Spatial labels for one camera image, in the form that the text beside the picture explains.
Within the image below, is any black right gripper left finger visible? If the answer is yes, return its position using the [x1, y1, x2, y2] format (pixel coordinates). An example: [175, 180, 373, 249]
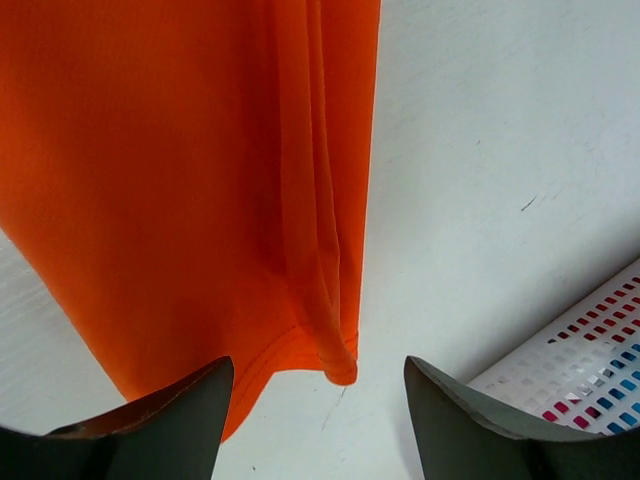
[1, 357, 234, 479]

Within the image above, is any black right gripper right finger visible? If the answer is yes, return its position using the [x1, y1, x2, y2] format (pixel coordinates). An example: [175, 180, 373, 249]
[404, 356, 639, 479]

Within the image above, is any orange t shirt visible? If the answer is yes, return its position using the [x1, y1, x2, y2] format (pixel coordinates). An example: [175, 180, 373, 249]
[1, 1, 380, 435]

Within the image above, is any magenta pink t shirt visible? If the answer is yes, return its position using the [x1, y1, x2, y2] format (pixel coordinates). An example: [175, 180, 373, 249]
[538, 393, 593, 431]

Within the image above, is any white plastic laundry basket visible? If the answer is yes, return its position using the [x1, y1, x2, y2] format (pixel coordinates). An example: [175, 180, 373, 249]
[469, 262, 639, 434]

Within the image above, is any blue t shirt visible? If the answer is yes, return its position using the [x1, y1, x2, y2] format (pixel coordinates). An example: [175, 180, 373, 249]
[594, 343, 639, 435]

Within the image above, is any red t shirt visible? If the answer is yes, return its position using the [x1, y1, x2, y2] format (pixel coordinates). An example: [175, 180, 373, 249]
[547, 276, 639, 344]

